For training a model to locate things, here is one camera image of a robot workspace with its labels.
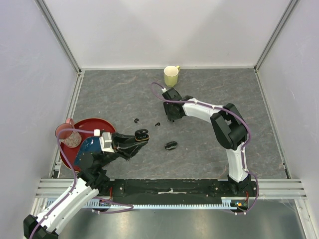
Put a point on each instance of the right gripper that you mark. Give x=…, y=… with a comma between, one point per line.
x=171, y=116

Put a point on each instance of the yellow-green mug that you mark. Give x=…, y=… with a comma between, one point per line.
x=171, y=75

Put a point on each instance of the black marbled charging case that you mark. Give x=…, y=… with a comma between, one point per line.
x=171, y=145

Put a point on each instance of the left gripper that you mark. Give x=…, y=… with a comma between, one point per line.
x=126, y=145

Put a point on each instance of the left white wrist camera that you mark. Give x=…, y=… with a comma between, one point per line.
x=106, y=142

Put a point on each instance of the pink floral mug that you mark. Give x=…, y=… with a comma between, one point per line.
x=70, y=138

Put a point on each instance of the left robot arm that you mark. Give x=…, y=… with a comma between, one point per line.
x=86, y=185

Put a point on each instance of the slotted cable duct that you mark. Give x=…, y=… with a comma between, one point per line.
x=226, y=204

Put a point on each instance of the blue plate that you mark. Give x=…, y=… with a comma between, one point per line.
x=89, y=148

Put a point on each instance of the red round tray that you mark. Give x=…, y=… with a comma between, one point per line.
x=89, y=124

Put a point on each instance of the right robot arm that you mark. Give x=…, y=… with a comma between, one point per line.
x=229, y=127

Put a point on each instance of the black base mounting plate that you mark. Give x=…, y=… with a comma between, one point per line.
x=213, y=187

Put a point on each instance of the black glossy charging case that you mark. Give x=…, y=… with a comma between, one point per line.
x=142, y=135

